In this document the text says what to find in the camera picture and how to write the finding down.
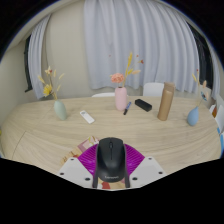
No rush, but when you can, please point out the dark framed window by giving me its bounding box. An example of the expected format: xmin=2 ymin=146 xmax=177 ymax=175
xmin=188 ymin=23 xmax=214 ymax=91
xmin=23 ymin=34 xmax=34 ymax=93

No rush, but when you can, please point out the small black box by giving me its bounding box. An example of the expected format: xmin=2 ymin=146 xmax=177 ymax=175
xmin=134 ymin=98 xmax=153 ymax=113

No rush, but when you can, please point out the black computer mouse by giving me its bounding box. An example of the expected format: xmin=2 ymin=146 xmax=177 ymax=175
xmin=94 ymin=136 xmax=128 ymax=183

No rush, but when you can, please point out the black marker pen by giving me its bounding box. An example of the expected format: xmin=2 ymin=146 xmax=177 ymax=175
xmin=122 ymin=101 xmax=132 ymax=116

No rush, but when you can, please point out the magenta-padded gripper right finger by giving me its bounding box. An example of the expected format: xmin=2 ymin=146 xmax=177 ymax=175
xmin=123 ymin=143 xmax=167 ymax=189

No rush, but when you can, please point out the blue vase with dried flowers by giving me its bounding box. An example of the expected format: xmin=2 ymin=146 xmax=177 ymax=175
xmin=186 ymin=69 xmax=209 ymax=127

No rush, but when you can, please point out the golden drink bottle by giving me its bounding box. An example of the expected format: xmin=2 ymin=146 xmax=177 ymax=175
xmin=156 ymin=81 xmax=176 ymax=122

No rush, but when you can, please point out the wide white curtain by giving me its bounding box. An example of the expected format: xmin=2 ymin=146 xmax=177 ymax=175
xmin=83 ymin=0 xmax=200 ymax=94

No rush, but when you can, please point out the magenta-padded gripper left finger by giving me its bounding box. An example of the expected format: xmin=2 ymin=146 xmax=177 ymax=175
xmin=57 ymin=143 xmax=99 ymax=189

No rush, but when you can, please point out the small white remote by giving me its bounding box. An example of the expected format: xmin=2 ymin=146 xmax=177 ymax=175
xmin=79 ymin=110 xmax=96 ymax=125

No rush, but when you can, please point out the green vase with dried flowers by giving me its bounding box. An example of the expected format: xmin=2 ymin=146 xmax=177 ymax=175
xmin=37 ymin=65 xmax=68 ymax=121

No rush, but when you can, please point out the white chair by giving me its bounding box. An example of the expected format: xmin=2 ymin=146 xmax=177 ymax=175
xmin=142 ymin=82 xmax=165 ymax=98
xmin=91 ymin=92 xmax=116 ymax=98

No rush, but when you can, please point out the pink vase with dried flowers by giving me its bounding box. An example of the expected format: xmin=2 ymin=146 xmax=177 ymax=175
xmin=109 ymin=51 xmax=145 ymax=111

